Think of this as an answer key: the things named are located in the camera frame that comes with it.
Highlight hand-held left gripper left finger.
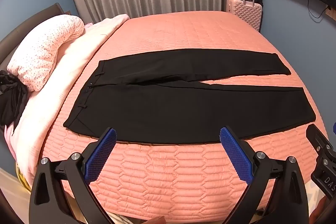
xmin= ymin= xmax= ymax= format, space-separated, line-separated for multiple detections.
xmin=29 ymin=127 xmax=117 ymax=224

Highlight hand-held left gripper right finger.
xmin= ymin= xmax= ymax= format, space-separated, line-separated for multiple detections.
xmin=219 ymin=126 xmax=310 ymax=224

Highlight black pants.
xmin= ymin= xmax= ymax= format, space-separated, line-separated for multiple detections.
xmin=63 ymin=49 xmax=317 ymax=146

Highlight person's right forearm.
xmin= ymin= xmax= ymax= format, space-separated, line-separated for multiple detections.
xmin=316 ymin=194 xmax=336 ymax=224

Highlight salmon quilted bedspread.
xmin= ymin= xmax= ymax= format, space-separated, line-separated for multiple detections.
xmin=56 ymin=11 xmax=328 ymax=224

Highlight yellow object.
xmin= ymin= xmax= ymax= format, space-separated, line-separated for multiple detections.
xmin=15 ymin=162 xmax=30 ymax=190

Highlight light pink blanket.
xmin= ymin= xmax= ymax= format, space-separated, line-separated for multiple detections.
xmin=4 ymin=14 xmax=130 ymax=185

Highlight black cloth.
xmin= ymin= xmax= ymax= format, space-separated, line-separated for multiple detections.
xmin=0 ymin=70 xmax=29 ymax=130

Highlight pink floral comforter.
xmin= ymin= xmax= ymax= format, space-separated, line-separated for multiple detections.
xmin=7 ymin=14 xmax=85 ymax=92

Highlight pink suitcase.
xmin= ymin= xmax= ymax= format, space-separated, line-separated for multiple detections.
xmin=226 ymin=0 xmax=263 ymax=31

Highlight grey headboard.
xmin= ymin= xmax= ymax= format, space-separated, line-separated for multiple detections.
xmin=0 ymin=3 xmax=71 ymax=64

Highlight black cable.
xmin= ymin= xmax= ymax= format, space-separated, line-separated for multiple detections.
xmin=307 ymin=0 xmax=330 ymax=20

